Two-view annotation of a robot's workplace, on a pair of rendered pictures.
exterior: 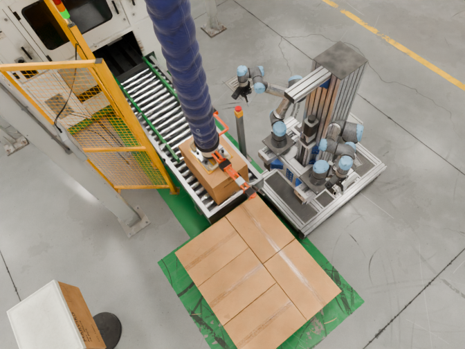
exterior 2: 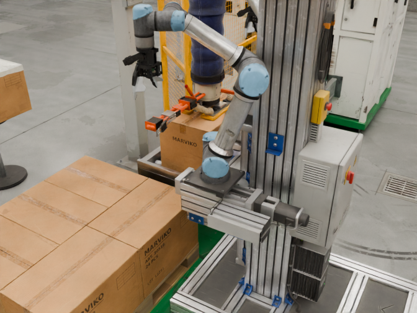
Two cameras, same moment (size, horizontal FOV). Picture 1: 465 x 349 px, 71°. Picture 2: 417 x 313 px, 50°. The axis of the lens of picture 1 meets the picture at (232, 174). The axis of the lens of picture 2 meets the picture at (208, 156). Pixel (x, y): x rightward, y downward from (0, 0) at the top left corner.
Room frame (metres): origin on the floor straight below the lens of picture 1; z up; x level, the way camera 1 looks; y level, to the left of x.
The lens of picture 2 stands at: (0.18, -2.27, 2.23)
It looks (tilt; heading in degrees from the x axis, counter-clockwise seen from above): 30 degrees down; 59
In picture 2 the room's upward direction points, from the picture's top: straight up
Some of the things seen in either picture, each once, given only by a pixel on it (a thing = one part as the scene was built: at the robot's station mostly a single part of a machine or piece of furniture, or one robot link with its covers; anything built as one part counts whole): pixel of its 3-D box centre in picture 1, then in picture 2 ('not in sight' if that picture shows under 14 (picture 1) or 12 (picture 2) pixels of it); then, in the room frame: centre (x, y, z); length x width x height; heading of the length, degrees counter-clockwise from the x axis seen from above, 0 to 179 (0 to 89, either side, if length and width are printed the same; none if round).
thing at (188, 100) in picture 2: (225, 165); (187, 102); (1.44, 0.05, 1.08); 0.10 x 0.08 x 0.06; 118
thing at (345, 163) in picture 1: (344, 164); (144, 20); (0.87, -0.68, 1.82); 0.09 x 0.08 x 0.11; 148
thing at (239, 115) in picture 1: (241, 138); not in sight; (2.07, -0.18, 0.50); 0.07 x 0.07 x 1.00; 27
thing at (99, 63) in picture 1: (110, 146); (174, 52); (1.90, 1.11, 1.05); 0.87 x 0.10 x 2.10; 79
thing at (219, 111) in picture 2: (218, 147); (219, 107); (1.71, 0.08, 0.97); 0.34 x 0.10 x 0.05; 28
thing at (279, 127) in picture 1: (279, 130); not in sight; (1.61, -0.48, 1.20); 0.13 x 0.12 x 0.14; 178
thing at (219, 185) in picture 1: (214, 164); (207, 133); (1.66, 0.16, 0.75); 0.60 x 0.40 x 0.40; 27
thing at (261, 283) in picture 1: (254, 275); (79, 244); (0.60, -0.03, 0.34); 1.20 x 1.00 x 0.40; 27
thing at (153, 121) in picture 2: (249, 192); (154, 123); (1.13, -0.11, 1.08); 0.08 x 0.07 x 0.05; 28
